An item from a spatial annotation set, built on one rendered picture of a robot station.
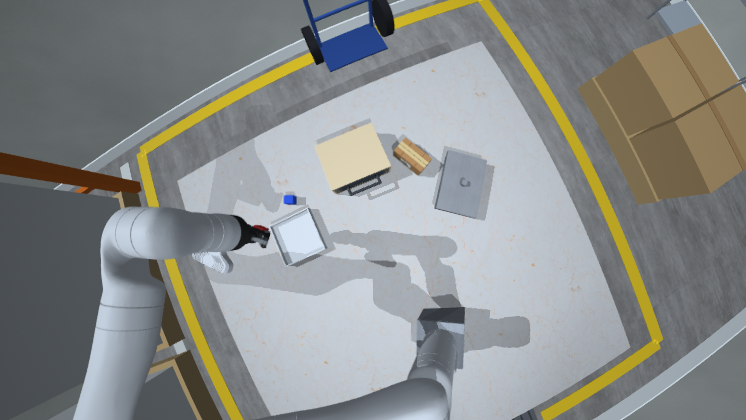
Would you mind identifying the grey metal lid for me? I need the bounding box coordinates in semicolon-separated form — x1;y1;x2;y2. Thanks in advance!
435;150;487;219

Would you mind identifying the brown cardboard box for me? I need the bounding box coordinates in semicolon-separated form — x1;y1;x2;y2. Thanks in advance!
393;138;432;176

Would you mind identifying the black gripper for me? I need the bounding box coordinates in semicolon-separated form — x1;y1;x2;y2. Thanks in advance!
230;215;270;251

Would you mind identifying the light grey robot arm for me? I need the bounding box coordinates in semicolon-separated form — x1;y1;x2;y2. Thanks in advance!
73;207;458;420

